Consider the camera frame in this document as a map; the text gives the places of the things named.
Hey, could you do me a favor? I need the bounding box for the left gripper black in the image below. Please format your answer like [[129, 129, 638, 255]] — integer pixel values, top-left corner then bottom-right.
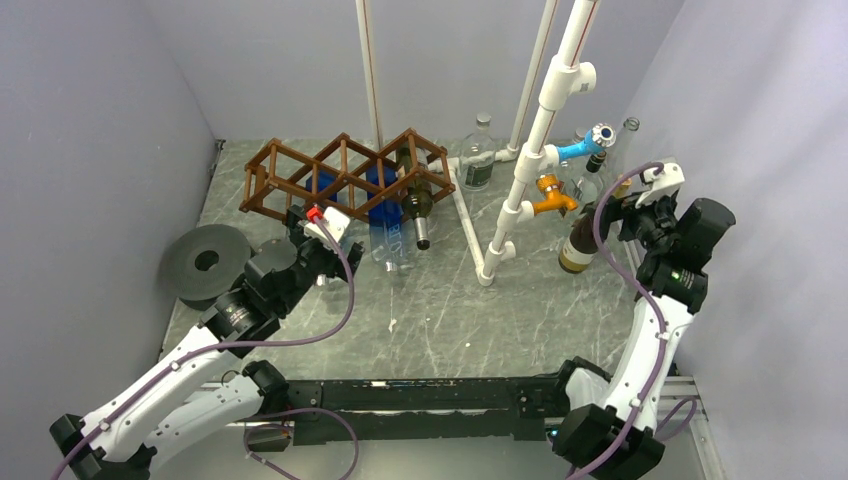
[[276, 205, 363, 315]]

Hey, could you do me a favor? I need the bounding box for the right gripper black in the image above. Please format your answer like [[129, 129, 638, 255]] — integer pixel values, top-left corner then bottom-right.
[[587, 185, 676, 252]]

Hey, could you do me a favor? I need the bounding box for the tall clear wine bottle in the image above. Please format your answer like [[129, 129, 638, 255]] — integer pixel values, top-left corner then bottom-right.
[[601, 116, 641, 187]]

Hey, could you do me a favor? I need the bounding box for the clear bottle black cap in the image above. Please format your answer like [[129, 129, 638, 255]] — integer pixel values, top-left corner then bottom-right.
[[565, 152, 607, 212]]

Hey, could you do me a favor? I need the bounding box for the dark bottle gold cap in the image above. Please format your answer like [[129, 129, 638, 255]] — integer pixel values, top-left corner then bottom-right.
[[558, 200, 598, 274]]

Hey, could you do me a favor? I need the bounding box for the green wine bottle silver cap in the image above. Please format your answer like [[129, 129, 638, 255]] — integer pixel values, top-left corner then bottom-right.
[[396, 145, 434, 250]]

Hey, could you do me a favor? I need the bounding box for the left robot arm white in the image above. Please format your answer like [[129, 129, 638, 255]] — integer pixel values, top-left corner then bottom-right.
[[50, 235, 362, 479]]

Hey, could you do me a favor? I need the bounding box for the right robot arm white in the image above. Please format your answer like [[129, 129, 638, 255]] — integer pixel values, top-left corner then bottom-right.
[[550, 195, 736, 479]]

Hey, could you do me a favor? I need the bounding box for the blue square bottle right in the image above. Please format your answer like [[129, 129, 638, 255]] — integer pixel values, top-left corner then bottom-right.
[[368, 200, 413, 273]]

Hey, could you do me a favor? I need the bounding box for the blue square bottle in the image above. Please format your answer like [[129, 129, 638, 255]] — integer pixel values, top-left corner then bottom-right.
[[368, 200, 413, 273], [303, 173, 340, 289]]

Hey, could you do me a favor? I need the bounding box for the blue square bottle left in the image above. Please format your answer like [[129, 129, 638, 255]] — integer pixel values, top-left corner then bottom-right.
[[303, 173, 340, 289]]

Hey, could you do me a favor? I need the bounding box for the brown wooden wine rack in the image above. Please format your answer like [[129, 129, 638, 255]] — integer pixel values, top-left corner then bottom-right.
[[239, 128, 456, 223]]

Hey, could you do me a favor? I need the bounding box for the standing clear flask bottle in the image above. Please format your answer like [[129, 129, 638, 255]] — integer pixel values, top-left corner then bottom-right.
[[459, 112, 497, 191]]

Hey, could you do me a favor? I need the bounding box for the blue pipe valve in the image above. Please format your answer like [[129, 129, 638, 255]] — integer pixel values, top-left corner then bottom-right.
[[557, 123, 616, 165]]

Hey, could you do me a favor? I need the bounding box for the orange pipe tap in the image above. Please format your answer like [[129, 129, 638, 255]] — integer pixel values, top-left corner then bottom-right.
[[532, 173, 578, 216]]

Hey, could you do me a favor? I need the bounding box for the grey foam disc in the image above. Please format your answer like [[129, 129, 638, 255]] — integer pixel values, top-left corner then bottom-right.
[[159, 224, 254, 311]]

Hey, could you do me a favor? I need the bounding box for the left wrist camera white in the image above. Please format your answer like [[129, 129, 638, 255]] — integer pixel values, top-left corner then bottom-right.
[[303, 205, 352, 248]]

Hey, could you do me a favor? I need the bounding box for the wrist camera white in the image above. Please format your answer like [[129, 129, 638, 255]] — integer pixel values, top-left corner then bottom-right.
[[303, 205, 352, 248], [635, 162, 685, 209]]

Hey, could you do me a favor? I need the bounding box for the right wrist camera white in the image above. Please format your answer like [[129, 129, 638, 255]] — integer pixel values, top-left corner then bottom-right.
[[635, 162, 685, 209]]

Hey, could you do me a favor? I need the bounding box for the white PVC pipe frame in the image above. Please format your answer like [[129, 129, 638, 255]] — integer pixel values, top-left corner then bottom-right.
[[354, 0, 601, 287]]

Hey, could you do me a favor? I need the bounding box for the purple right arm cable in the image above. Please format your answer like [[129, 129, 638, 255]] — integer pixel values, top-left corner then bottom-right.
[[566, 162, 698, 480]]

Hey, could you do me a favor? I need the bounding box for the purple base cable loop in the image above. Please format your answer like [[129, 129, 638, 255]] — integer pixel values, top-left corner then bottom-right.
[[242, 407, 360, 480]]

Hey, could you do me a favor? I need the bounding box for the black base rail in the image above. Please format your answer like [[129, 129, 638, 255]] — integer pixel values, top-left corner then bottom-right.
[[248, 374, 571, 446]]

